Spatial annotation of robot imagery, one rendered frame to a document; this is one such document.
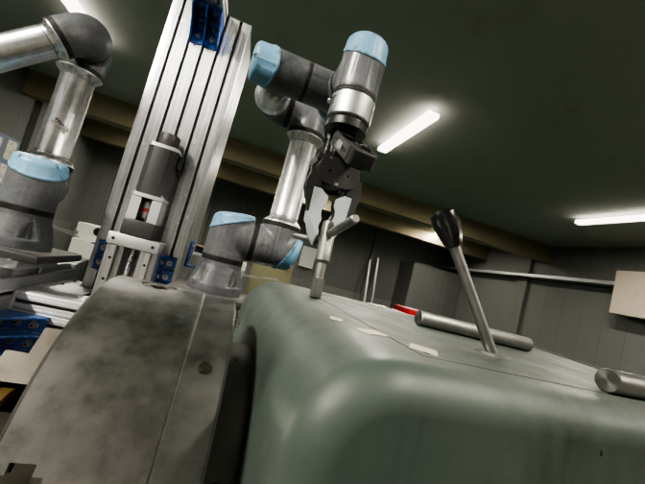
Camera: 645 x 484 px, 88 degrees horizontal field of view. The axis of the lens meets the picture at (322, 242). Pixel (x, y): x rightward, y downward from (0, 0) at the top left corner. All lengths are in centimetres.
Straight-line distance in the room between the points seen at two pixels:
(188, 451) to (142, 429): 3
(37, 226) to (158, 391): 83
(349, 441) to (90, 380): 18
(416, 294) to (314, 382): 988
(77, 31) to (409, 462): 114
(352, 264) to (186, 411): 987
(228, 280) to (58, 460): 70
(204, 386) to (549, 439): 24
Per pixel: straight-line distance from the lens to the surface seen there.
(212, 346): 31
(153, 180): 108
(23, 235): 107
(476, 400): 25
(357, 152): 47
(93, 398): 29
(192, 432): 29
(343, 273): 1003
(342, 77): 61
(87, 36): 118
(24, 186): 107
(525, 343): 63
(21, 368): 46
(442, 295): 1055
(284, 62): 68
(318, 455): 21
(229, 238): 94
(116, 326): 32
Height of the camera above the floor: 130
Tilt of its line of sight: 5 degrees up
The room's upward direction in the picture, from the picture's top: 15 degrees clockwise
